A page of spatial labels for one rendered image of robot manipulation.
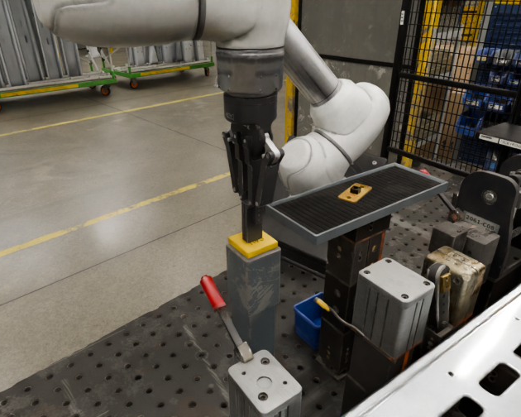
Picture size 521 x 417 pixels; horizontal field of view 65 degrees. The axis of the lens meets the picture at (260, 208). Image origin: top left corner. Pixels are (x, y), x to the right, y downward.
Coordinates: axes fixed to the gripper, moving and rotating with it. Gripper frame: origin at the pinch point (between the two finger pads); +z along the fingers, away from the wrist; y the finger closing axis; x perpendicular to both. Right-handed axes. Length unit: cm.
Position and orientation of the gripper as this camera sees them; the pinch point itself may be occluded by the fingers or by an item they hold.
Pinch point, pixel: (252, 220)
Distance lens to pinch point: 66.1
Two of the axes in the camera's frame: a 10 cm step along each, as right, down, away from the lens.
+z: 0.0, 8.9, 4.6
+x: 8.1, -2.7, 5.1
